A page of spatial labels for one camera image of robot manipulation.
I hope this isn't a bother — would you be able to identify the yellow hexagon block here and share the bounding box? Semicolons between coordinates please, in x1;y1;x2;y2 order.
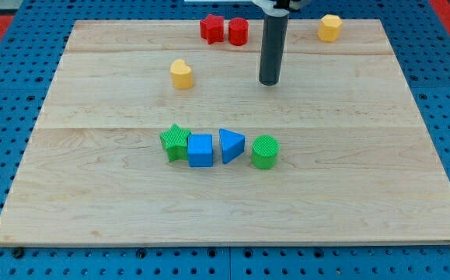
317;14;343;43

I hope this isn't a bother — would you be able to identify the red star block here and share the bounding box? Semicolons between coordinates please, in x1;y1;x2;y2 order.
200;14;224;44

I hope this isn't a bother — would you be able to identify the light wooden board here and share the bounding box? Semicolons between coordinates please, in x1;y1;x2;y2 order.
0;19;450;247

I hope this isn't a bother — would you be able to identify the yellow heart block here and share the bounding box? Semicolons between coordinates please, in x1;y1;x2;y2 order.
169;59;194;89

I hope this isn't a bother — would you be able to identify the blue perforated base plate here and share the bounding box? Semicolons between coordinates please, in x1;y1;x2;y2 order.
0;1;450;279

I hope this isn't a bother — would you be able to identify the green star block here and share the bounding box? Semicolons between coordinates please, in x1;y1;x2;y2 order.
159;124;192;162

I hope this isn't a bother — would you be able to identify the red cylinder block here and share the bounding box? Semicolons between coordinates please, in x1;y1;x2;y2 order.
228;17;249;46

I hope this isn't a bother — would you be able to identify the green cylinder block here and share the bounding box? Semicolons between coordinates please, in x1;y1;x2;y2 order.
251;135;280;170

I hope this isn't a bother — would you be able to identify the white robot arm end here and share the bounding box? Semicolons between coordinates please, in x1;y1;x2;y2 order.
251;0;312;17

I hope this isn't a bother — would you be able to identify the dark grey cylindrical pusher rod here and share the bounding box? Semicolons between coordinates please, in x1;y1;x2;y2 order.
259;15;289;86

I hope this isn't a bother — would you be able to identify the blue triangle block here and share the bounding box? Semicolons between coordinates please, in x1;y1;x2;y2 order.
219;128;246;164

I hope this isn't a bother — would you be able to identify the blue cube block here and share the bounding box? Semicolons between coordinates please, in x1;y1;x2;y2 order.
187;134;214;167

